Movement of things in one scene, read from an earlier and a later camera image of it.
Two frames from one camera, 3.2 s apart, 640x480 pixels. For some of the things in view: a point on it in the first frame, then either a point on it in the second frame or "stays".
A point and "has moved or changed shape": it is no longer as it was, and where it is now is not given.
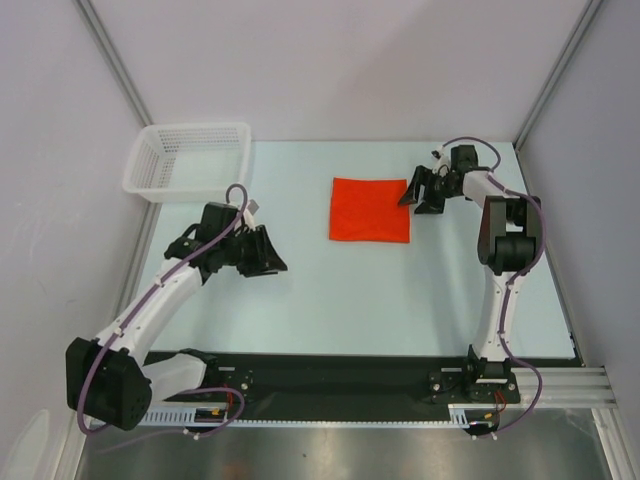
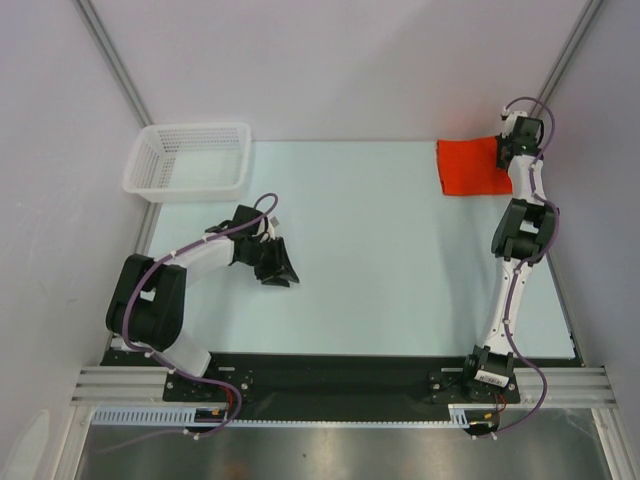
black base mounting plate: [324, 387] stays
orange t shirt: [369, 210] has moved or changed shape
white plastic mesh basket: [188, 162] stays
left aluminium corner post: [95, 23] stays
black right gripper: [433, 186] -> [503, 154]
